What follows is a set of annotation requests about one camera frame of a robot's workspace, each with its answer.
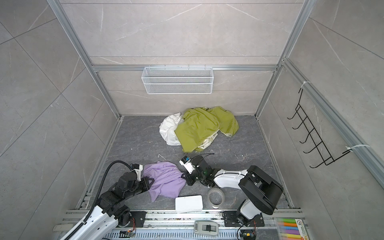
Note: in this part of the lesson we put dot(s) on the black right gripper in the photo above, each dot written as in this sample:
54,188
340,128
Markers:
188,178

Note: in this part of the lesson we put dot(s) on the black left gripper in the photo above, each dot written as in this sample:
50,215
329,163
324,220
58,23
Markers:
145,183

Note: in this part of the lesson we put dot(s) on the purple cloth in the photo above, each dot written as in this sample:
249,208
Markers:
168,181

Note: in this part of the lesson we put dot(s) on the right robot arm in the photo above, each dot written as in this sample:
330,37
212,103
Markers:
262,191

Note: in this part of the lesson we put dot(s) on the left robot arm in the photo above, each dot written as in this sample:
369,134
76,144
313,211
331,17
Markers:
110,210

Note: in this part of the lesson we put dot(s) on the patterned cream cloth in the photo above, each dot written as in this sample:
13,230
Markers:
206,143

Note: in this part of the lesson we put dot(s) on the green cloth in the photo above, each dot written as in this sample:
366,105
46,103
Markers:
201,123

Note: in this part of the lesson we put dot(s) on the white cloth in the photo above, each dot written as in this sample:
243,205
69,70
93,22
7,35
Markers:
167,129

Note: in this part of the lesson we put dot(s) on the white rectangular box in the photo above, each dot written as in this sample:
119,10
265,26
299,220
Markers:
189,204

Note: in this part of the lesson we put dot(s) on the clear tape roll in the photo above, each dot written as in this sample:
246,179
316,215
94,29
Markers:
216,197

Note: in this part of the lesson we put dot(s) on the grey handheld device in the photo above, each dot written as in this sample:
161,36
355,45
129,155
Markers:
207,228

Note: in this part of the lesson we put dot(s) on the coloured marker pack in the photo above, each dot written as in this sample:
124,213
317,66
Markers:
292,229

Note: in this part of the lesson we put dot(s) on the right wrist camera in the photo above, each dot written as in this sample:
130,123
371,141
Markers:
186,162

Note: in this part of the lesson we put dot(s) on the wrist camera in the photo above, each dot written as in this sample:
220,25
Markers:
186,162
137,168

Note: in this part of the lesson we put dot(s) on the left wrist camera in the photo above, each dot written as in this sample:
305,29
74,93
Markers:
137,168

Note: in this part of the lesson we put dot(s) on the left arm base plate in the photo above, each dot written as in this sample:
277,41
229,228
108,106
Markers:
137,218

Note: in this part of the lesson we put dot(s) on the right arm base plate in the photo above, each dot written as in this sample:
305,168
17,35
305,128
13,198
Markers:
234,219

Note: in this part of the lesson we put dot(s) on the white wire mesh basket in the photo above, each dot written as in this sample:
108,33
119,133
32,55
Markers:
178,80

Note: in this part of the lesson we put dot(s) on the black wire hook rack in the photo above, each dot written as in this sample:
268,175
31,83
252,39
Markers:
313,136

